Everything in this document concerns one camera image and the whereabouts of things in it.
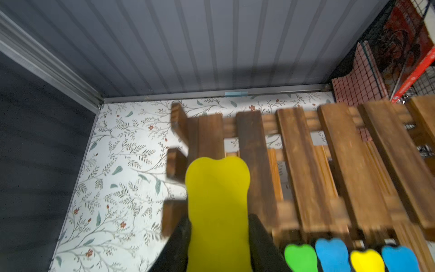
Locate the blue eraser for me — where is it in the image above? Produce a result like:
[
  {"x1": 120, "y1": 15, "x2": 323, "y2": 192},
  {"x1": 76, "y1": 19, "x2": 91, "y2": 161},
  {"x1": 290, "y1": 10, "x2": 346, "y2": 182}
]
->
[
  {"x1": 381, "y1": 245, "x2": 420, "y2": 272},
  {"x1": 315, "y1": 238, "x2": 351, "y2": 272}
]

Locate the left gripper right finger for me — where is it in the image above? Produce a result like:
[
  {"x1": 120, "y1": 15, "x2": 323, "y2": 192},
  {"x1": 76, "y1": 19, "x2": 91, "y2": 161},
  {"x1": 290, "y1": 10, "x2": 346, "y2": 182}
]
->
[{"x1": 248, "y1": 214, "x2": 292, "y2": 272}]

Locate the yellow eraser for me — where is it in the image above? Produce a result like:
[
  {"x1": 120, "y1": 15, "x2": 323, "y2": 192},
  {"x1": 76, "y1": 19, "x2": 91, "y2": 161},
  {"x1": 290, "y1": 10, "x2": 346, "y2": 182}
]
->
[
  {"x1": 350, "y1": 249, "x2": 385, "y2": 272},
  {"x1": 185, "y1": 156, "x2": 252, "y2": 272}
]

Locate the red booklet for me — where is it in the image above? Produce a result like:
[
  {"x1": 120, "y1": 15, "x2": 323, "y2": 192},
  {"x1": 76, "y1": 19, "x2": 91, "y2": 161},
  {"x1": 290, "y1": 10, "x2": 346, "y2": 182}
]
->
[{"x1": 374, "y1": 1, "x2": 435, "y2": 103}]

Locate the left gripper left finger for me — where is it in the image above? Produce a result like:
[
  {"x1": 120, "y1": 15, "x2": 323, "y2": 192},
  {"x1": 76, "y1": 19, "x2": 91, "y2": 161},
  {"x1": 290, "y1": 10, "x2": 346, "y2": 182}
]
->
[{"x1": 148, "y1": 215, "x2": 191, "y2": 272}]

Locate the black wire desk organizer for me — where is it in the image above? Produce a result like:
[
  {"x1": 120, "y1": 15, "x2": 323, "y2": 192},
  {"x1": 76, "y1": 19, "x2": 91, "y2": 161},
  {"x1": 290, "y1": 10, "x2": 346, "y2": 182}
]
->
[{"x1": 331, "y1": 1, "x2": 435, "y2": 107}]

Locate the pink grid notebook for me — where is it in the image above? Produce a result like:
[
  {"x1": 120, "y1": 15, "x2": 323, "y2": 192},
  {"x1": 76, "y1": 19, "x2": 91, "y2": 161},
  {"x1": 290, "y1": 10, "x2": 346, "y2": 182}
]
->
[{"x1": 331, "y1": 41, "x2": 390, "y2": 142}]

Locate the wooden two-tier shelf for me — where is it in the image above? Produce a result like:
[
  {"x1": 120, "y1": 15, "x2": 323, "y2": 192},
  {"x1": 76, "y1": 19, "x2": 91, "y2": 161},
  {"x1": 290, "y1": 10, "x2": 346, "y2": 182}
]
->
[{"x1": 167, "y1": 95, "x2": 435, "y2": 271}]

